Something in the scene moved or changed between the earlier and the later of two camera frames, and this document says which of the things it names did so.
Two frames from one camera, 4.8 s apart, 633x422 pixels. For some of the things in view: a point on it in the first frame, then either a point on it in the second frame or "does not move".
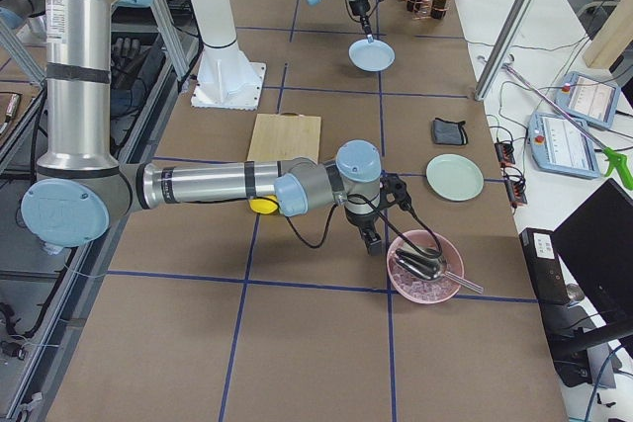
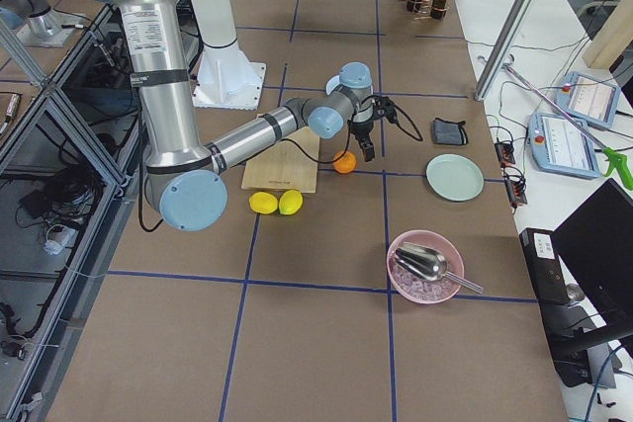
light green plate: (455, 177) does not move
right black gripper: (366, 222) to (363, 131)
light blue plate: (373, 56) to (332, 82)
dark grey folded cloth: (449, 132) does not move
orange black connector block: (503, 151) does not move
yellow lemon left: (262, 206) does not move
